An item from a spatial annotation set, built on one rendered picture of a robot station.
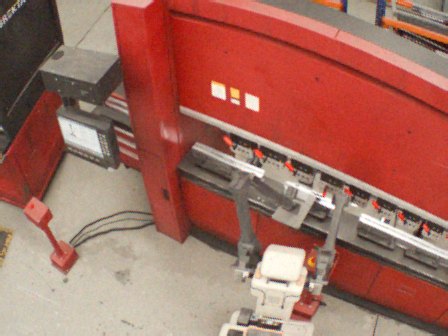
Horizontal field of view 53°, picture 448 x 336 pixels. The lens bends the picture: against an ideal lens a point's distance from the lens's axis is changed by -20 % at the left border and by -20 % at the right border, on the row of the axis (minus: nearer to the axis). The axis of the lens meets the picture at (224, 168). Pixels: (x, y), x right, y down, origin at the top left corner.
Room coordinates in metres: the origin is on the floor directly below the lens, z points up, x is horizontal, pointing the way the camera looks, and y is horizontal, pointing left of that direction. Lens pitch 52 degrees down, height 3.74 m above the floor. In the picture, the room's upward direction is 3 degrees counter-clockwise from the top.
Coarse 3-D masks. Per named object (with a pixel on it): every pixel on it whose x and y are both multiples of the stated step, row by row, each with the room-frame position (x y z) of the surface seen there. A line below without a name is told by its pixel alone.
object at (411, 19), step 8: (416, 8) 3.59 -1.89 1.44; (424, 8) 3.56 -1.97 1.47; (400, 16) 3.38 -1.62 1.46; (408, 16) 3.36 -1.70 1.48; (416, 16) 3.40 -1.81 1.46; (424, 16) 3.49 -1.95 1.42; (432, 16) 3.50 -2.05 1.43; (440, 16) 3.50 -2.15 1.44; (416, 24) 3.32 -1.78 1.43; (424, 24) 3.30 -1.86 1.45; (432, 24) 3.28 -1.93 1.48; (440, 24) 3.32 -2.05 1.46; (440, 32) 3.24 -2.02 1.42
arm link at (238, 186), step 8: (240, 176) 1.65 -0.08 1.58; (248, 176) 1.64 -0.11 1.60; (232, 184) 1.62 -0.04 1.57; (240, 184) 1.60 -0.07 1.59; (248, 184) 1.61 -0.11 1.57; (232, 192) 1.59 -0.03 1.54; (240, 192) 1.56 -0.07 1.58; (240, 200) 1.55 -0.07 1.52; (240, 208) 1.54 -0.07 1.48; (248, 208) 1.55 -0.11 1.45; (240, 216) 1.52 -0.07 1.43; (248, 216) 1.53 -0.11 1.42; (240, 224) 1.51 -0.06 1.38; (248, 224) 1.50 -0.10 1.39; (248, 232) 1.47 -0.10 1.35; (240, 240) 1.48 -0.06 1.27; (248, 240) 1.45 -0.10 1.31; (256, 240) 1.45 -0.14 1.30; (248, 248) 1.42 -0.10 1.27; (256, 248) 1.42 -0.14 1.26
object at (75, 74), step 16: (64, 48) 2.44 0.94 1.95; (80, 48) 2.40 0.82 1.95; (48, 64) 2.30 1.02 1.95; (64, 64) 2.27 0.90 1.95; (80, 64) 2.24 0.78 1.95; (96, 64) 2.21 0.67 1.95; (112, 64) 2.18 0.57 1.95; (48, 80) 2.25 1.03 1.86; (64, 80) 2.17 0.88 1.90; (80, 80) 2.09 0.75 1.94; (96, 80) 2.07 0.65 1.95; (112, 80) 2.16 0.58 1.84; (64, 96) 2.32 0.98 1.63; (80, 96) 2.11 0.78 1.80; (96, 96) 2.06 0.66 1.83
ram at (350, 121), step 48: (192, 48) 2.32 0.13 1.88; (240, 48) 2.16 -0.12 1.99; (288, 48) 2.03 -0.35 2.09; (192, 96) 2.34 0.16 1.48; (240, 96) 2.16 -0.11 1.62; (288, 96) 2.01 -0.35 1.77; (336, 96) 1.86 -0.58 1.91; (384, 96) 1.72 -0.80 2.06; (288, 144) 2.00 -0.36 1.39; (336, 144) 1.84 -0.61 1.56; (384, 144) 1.69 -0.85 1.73; (432, 144) 1.53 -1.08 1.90; (384, 192) 1.64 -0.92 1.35; (432, 192) 1.47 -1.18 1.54
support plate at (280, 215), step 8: (296, 200) 1.89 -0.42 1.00; (312, 200) 1.88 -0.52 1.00; (280, 208) 1.84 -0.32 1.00; (304, 208) 1.82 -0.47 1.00; (272, 216) 1.79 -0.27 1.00; (280, 216) 1.78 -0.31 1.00; (288, 216) 1.78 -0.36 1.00; (296, 216) 1.77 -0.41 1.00; (304, 216) 1.77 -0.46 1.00; (288, 224) 1.72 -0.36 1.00; (296, 224) 1.72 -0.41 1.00
